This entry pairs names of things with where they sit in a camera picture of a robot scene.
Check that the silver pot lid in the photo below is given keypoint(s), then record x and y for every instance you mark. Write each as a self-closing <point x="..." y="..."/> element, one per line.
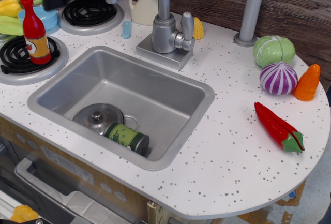
<point x="98" y="117"/>

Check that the middle black stove burner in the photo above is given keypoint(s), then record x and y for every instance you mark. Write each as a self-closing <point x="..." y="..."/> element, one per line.
<point x="89" y="17"/>

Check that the orange toy carrot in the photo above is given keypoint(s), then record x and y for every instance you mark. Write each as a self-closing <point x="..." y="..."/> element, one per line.
<point x="308" y="83"/>

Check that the light green toy leaf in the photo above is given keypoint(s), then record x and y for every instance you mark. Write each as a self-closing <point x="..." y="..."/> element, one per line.
<point x="10" y="26"/>

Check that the black stove burner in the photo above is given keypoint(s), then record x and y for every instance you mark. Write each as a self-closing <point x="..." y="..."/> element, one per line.
<point x="18" y="69"/>
<point x="89" y="17"/>

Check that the green toy cabbage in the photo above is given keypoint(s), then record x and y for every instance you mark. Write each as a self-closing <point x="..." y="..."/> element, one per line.
<point x="273" y="49"/>

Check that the purple toy onion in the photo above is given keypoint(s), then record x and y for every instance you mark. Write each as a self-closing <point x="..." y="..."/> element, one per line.
<point x="278" y="78"/>

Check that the silver toy faucet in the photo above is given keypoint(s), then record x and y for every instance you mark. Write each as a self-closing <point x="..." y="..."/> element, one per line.
<point x="166" y="44"/>

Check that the grey oven door handle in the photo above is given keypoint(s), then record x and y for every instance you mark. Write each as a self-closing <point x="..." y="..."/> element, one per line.
<point x="70" y="201"/>

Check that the red toy sauce bottle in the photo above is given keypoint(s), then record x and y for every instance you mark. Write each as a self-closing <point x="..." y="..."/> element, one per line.
<point x="35" y="35"/>

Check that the green toy can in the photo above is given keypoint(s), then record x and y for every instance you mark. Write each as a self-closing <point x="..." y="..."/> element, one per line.
<point x="127" y="137"/>

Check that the cream toy detergent jug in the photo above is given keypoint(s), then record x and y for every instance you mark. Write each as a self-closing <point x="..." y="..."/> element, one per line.
<point x="143" y="12"/>

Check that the light blue toy bowl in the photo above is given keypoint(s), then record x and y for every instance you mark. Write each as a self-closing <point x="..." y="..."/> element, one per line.
<point x="48" y="18"/>

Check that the yellow toy corn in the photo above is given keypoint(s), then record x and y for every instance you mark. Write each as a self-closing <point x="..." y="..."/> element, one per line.
<point x="198" y="32"/>

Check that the red toy chili pepper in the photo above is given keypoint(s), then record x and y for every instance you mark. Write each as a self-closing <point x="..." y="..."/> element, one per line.
<point x="282" y="133"/>

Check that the light blue toy handle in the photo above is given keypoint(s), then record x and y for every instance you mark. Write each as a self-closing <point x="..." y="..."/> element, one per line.
<point x="126" y="32"/>

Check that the grey toy sink basin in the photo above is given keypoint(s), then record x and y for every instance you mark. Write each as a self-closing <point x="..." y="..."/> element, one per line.
<point x="159" y="103"/>

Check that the front black stove burner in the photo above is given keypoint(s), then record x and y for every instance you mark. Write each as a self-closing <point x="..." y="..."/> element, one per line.
<point x="18" y="69"/>

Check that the yellow toy bell pepper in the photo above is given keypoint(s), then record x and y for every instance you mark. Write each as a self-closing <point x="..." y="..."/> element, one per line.
<point x="10" y="8"/>

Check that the yellow toy under counter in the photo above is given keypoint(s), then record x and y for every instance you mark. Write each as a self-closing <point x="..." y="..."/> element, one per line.
<point x="23" y="213"/>

